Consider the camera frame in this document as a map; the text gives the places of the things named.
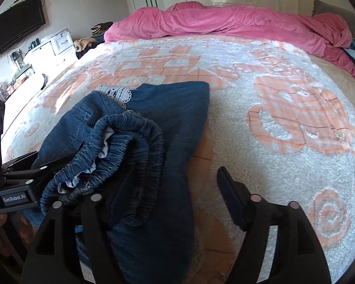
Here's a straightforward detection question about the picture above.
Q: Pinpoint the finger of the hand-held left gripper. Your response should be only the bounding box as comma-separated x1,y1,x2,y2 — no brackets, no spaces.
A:
1,150,42,172
3,166,64,187

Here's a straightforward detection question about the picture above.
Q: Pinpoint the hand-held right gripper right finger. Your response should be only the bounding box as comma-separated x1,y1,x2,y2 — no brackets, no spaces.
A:
217,166,332,284

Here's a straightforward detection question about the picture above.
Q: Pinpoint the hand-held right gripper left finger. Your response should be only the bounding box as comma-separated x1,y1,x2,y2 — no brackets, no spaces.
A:
24,194,120,284

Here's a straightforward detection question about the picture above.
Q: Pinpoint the blue denim pants lace trim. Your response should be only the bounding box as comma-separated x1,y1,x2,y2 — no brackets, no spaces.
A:
32,81,210,275

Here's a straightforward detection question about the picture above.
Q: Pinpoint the white dresser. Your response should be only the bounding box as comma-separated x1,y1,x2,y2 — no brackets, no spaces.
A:
10,30,77,66

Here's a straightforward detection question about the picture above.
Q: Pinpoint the orange and white fleece blanket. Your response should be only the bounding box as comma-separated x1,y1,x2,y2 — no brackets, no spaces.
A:
0,34,355,284

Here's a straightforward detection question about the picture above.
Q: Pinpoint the dark clothes pile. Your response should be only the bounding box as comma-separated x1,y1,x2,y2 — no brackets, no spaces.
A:
90,21,113,36

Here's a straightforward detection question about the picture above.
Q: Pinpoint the beige bed sheet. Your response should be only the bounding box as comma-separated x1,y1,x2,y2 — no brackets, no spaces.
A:
309,55,355,113

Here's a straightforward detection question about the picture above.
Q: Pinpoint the pink duvet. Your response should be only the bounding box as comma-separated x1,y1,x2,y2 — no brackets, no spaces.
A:
103,1,355,83

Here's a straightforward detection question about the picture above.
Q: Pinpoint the grey headboard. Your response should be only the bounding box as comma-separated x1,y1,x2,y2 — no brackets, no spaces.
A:
312,0,355,48

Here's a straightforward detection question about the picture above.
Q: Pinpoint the black wall television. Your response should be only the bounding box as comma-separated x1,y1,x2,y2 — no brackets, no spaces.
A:
0,0,46,59

